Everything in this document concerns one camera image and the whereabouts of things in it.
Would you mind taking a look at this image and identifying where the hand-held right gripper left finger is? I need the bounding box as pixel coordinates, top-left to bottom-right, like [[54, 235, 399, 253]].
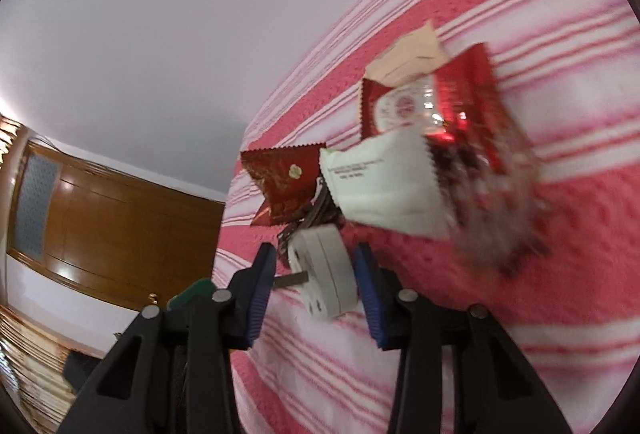
[[57, 241, 277, 434]]

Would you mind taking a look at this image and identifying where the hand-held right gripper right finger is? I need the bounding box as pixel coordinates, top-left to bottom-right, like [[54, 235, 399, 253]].
[[352, 241, 586, 434]]

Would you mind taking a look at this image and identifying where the white plug adapter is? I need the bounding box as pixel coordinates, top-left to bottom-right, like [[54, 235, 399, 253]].
[[272, 223, 358, 322]]

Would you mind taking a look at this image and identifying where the yellow green scouring sponge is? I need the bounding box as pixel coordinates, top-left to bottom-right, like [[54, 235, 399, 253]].
[[166, 278, 216, 312]]

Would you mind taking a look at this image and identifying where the bunch of metal keys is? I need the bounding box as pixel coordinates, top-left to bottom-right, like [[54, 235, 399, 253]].
[[277, 179, 346, 245]]

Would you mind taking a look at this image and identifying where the white snack packet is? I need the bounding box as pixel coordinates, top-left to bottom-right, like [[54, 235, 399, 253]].
[[319, 127, 463, 240]]

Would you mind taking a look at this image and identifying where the red packet gold emblem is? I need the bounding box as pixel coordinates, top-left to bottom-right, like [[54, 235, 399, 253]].
[[240, 141, 328, 227]]

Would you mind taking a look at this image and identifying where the brown wooden door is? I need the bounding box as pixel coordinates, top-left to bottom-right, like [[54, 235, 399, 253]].
[[0, 111, 227, 315]]

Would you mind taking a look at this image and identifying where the crumpled red foil packet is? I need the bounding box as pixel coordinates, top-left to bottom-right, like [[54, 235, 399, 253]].
[[425, 114, 553, 277]]

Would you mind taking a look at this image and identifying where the red packet white label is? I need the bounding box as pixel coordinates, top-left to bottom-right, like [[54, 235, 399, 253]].
[[357, 42, 501, 150]]

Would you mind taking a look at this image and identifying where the beige slatted panel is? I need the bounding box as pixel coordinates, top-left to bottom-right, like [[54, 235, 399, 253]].
[[0, 304, 76, 434]]

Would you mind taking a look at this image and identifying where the beige paper packet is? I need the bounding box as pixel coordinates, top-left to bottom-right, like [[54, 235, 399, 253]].
[[362, 20, 446, 88]]

